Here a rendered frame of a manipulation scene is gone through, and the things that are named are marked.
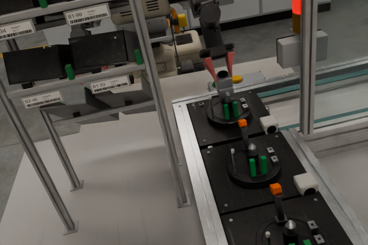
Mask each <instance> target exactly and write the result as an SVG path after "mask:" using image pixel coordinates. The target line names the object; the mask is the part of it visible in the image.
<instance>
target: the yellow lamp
mask: <svg viewBox="0 0 368 245"><path fill-rule="evenodd" d="M300 23H301V16H300V14H295V13H293V12H292V31H293V32H295V33H298V34H300Z"/></svg>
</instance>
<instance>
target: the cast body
mask: <svg viewBox="0 0 368 245"><path fill-rule="evenodd" d="M216 79H217V82H216V83H215V86H216V90H217V92H218V94H219V97H220V99H222V98H226V99H227V101H231V96H234V87H233V81H232V77H231V75H230V74H229V72H227V71H219V72H218V73H217V74H216Z"/></svg>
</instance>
